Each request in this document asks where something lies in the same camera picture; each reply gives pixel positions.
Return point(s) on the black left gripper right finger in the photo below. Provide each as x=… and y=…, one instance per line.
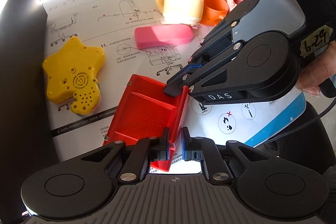
x=205, y=151

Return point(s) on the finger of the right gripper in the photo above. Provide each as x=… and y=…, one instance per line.
x=220, y=38
x=219, y=68

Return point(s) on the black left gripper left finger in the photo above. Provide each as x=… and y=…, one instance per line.
x=144, y=152

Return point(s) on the red plastic toy tray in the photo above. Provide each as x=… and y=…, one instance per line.
x=144, y=111

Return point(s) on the person's hand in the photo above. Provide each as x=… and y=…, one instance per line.
x=319, y=70

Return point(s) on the orange plastic cup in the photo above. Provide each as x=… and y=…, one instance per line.
x=213, y=12

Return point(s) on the pink plastic block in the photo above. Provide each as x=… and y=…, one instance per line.
x=163, y=35

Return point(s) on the yellow star toy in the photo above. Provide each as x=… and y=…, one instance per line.
x=71, y=74

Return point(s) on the white instruction sheet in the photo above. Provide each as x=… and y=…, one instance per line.
x=108, y=24

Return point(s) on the open cardboard box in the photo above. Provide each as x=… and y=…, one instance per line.
x=26, y=141

